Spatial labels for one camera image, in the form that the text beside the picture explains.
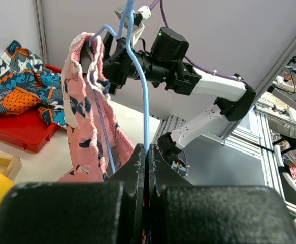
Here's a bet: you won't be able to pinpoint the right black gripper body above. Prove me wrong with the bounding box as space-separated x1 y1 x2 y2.
103 33 138 95

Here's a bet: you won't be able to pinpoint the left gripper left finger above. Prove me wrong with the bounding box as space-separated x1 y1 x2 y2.
0 144 145 243

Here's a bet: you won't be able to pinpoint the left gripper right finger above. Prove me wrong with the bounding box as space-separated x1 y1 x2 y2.
149 144 296 243

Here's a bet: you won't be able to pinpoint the blue hanger of pink shorts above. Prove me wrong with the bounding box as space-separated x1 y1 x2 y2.
88 0 151 173

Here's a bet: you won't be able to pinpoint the pink patterned shorts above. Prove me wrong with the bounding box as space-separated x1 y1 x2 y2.
59 32 135 182

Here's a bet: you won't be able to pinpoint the blue orange graphic shorts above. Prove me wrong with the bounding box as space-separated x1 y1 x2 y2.
0 40 66 128

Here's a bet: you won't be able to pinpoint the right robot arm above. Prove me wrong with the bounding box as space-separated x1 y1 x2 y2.
134 27 256 164

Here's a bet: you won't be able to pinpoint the red plastic tray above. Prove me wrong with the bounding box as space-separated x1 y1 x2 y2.
0 63 63 154

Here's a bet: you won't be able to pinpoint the wooden clothes rack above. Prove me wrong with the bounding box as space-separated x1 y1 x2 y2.
0 153 22 181

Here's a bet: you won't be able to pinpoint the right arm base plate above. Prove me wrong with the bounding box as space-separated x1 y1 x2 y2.
171 151 190 177

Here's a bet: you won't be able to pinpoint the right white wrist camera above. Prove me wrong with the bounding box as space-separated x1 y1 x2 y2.
114 5 151 48

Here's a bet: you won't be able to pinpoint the aluminium mounting rail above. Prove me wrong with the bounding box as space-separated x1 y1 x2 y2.
152 114 186 144

